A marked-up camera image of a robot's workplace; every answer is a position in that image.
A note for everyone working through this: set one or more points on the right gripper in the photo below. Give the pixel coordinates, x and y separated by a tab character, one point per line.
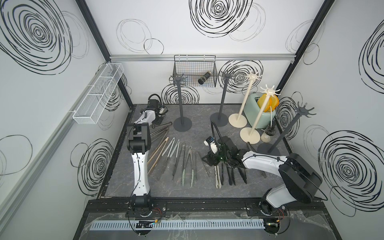
210	158

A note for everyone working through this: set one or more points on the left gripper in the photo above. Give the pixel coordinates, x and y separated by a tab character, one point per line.
157	122

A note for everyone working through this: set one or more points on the black silicone tongs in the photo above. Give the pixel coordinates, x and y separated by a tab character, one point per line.
230	172

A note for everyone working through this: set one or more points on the dark grey rack stand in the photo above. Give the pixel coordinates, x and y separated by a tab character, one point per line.
269	149
220	119
181	124

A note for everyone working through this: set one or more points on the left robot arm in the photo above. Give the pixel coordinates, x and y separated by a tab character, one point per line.
139	144

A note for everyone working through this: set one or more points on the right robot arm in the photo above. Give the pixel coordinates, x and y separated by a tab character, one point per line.
300	181

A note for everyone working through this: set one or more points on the green tipped tongs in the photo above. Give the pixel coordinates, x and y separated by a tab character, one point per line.
188	164

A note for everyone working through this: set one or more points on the cream tipped tongs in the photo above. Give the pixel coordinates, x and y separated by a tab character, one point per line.
217	178

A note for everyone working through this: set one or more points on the cream rack stand front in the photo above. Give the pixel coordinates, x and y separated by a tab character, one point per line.
251	135

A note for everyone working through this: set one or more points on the cream rack stand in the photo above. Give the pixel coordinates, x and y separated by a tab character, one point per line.
251	135
237	120

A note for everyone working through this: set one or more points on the cream rack stand rear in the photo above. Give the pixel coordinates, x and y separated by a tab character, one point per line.
237	120

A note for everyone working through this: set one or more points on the dark cylinder in basket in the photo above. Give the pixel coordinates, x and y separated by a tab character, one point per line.
204	78

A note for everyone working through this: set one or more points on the black ring tongs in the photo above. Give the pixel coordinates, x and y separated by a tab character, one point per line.
243	174

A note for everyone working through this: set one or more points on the black wire basket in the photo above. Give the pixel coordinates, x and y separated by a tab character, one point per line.
192	67

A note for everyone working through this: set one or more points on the white wire shelf basket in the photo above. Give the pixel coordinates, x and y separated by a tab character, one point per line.
102	96

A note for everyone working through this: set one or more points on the grey cable duct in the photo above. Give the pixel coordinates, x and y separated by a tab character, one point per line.
215	224

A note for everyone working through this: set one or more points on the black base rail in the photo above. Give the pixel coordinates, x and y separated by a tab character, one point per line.
159	207

